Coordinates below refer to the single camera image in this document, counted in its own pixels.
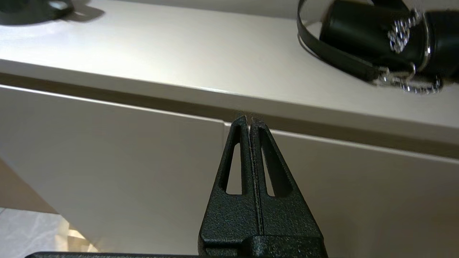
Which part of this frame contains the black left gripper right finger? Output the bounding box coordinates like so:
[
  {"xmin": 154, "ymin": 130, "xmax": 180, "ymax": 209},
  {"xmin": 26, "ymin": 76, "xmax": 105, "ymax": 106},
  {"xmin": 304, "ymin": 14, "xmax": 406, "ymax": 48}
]
[{"xmin": 250, "ymin": 117, "xmax": 323, "ymax": 237}]

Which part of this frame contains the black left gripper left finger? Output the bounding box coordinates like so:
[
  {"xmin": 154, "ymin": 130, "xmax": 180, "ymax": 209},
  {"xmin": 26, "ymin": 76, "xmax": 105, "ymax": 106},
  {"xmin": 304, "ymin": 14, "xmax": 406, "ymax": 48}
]
[{"xmin": 198, "ymin": 115, "xmax": 259, "ymax": 257}]

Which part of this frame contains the white cabinet door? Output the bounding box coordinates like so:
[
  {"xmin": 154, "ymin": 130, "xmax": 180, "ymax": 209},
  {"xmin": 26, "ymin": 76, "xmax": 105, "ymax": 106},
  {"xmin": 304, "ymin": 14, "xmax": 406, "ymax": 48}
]
[
  {"xmin": 222, "ymin": 123, "xmax": 459, "ymax": 258},
  {"xmin": 0, "ymin": 85, "xmax": 230, "ymax": 255}
]

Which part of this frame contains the white sideboard cabinet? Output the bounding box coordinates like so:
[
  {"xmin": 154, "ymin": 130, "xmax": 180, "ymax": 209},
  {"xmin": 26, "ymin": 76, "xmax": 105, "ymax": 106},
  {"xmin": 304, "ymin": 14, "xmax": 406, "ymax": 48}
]
[{"xmin": 0, "ymin": 0, "xmax": 459, "ymax": 258}]

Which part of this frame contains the black round mesh object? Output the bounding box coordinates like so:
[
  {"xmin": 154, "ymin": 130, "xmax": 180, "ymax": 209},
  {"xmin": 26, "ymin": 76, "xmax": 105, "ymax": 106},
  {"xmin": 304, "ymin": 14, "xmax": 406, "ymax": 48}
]
[{"xmin": 0, "ymin": 0, "xmax": 74, "ymax": 25}]

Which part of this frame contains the black handbag with silver chain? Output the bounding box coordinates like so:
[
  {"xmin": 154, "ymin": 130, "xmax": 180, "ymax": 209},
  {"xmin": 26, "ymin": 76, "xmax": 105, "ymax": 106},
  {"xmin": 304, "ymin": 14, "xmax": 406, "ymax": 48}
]
[{"xmin": 297, "ymin": 0, "xmax": 459, "ymax": 94}]

